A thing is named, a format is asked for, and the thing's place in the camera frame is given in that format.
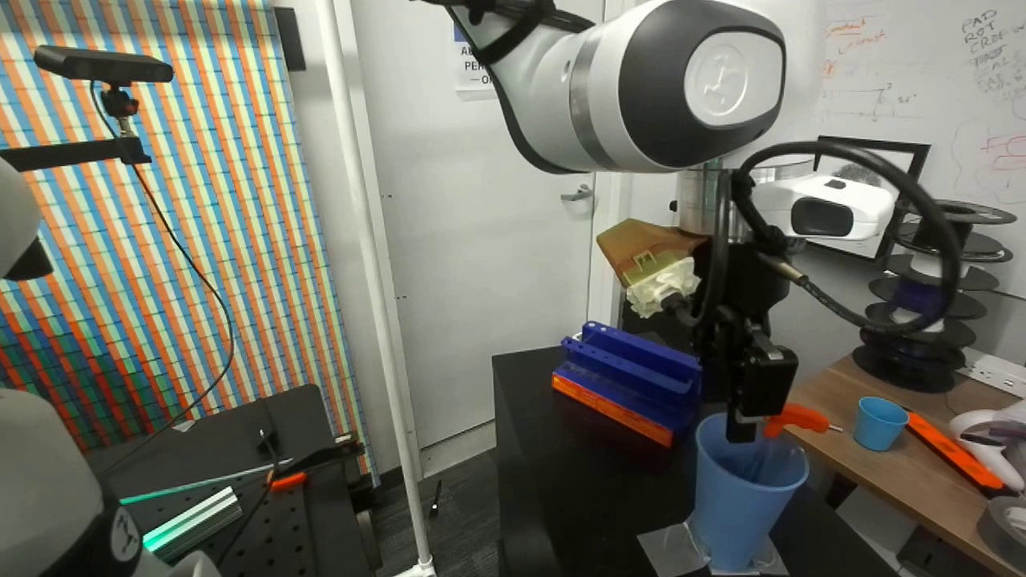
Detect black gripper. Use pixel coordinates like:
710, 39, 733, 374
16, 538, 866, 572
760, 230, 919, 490
702, 242, 799, 442

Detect orange handled tool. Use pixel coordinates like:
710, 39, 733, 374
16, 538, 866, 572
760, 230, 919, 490
764, 405, 830, 439

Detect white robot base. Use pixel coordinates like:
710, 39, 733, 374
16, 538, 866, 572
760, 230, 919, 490
0, 160, 142, 577

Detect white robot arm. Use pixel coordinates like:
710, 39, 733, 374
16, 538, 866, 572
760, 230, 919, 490
429, 0, 788, 172

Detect large blue plastic cup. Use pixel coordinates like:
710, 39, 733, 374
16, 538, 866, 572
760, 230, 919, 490
690, 412, 811, 570

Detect small blue cup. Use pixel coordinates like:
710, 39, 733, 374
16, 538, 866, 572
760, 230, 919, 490
852, 396, 907, 452

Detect blue orange tool rack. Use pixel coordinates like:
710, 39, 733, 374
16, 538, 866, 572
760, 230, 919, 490
552, 321, 702, 447

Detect wooden side table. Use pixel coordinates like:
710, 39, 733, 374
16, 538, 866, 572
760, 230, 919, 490
788, 359, 1022, 577

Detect orange box cutter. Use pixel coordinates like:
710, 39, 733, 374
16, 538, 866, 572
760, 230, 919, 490
907, 412, 1007, 492

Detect stack of filament spools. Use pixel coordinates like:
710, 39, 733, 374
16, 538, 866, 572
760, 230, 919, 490
851, 195, 1019, 394

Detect white object on table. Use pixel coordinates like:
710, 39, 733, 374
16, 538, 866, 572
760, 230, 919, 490
950, 401, 1026, 492

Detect grey tape roll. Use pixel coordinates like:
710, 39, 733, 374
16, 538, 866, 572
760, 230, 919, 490
979, 496, 1026, 554

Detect framed picture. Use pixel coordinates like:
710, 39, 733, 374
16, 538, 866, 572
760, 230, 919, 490
816, 133, 933, 266

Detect black perforated side table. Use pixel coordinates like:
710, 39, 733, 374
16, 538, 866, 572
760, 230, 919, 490
89, 384, 372, 577

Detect green lit metal bar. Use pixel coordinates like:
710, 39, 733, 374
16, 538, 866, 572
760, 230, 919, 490
122, 463, 271, 558

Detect white vertical pole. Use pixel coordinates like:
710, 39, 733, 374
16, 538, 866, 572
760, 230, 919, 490
316, 0, 435, 577

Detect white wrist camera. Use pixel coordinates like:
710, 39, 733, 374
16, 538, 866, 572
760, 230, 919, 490
753, 172, 899, 260

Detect orange handled pliers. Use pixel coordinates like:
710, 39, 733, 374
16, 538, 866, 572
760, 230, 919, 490
265, 434, 363, 492

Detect black camera cable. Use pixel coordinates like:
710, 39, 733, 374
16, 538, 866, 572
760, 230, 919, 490
88, 81, 238, 427

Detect black camera on mount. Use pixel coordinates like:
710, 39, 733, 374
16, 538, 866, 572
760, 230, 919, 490
33, 43, 173, 87

